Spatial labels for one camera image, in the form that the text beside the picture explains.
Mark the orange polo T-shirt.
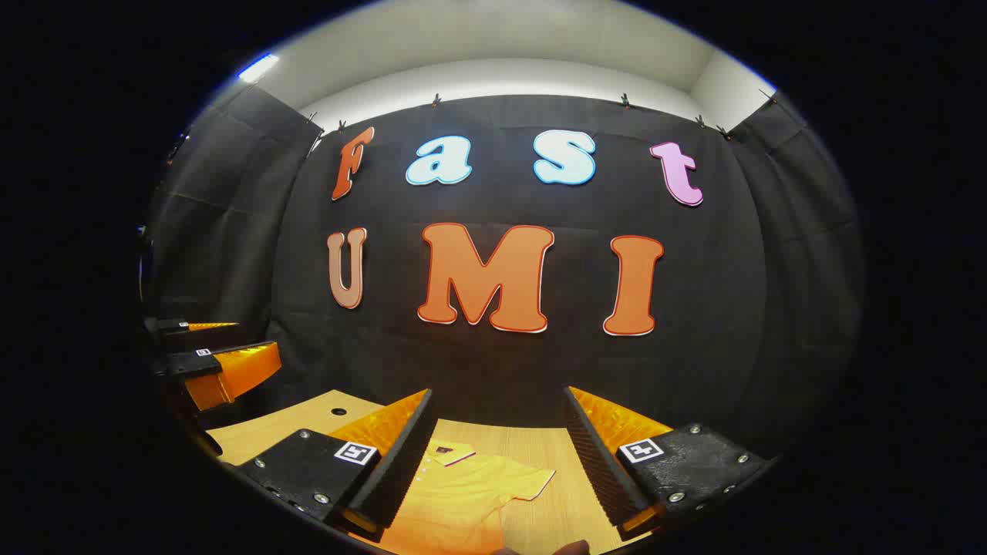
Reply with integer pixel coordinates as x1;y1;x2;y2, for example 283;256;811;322
370;438;558;555

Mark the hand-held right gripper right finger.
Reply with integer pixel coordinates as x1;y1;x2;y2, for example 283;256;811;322
561;385;774;542

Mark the ceiling light strip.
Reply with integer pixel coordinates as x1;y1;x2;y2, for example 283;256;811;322
235;52;282;84

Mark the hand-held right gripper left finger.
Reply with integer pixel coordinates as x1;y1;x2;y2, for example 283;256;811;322
237;388;435;542

